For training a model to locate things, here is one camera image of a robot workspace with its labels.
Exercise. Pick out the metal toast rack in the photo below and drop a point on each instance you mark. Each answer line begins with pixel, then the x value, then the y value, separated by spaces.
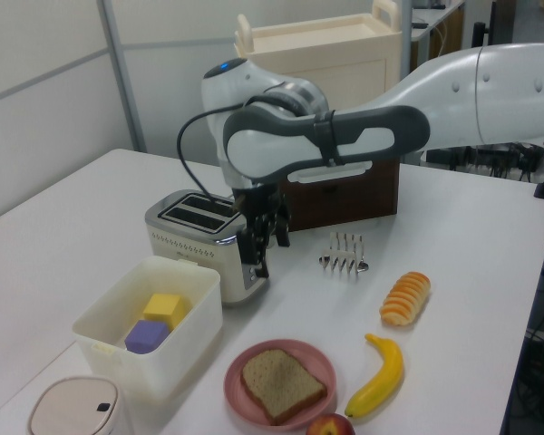
pixel 340 265

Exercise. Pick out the cream toy oven cabinet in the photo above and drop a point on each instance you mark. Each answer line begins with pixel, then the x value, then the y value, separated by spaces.
pixel 335 68

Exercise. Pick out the yellow foam block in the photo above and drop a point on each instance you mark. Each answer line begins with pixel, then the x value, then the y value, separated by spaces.
pixel 161 306

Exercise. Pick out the orange striped bread roll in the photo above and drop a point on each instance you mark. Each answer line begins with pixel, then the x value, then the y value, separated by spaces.
pixel 405 299

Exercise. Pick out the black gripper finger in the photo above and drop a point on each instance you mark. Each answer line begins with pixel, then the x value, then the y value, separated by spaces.
pixel 255 244
pixel 283 229

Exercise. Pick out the cream and chrome toaster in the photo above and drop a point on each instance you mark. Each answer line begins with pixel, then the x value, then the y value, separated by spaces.
pixel 186 244

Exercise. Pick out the pink plate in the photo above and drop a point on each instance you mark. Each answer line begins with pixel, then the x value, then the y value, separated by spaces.
pixel 233 385

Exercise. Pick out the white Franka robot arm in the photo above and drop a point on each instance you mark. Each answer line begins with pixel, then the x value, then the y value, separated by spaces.
pixel 276 149

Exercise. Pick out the yellow banana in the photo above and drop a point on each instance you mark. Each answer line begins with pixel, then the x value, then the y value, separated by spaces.
pixel 385 376

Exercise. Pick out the purple foam block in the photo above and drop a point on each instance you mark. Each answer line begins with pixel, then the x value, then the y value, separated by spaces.
pixel 145 337

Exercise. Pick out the wooden background desk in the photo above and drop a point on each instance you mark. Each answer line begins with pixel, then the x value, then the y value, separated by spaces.
pixel 449 27

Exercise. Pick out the small white lidded bin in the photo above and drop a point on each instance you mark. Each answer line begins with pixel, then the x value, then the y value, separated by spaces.
pixel 72 408

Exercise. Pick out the brown bread slice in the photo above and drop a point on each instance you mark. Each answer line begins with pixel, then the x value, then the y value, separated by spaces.
pixel 281 385

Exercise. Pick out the white plastic container box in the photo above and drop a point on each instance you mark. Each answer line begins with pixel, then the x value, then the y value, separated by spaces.
pixel 186 344

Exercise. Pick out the red apple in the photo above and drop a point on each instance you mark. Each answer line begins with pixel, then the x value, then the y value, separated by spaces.
pixel 328 428

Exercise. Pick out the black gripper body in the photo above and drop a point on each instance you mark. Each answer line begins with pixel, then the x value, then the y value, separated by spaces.
pixel 258 199

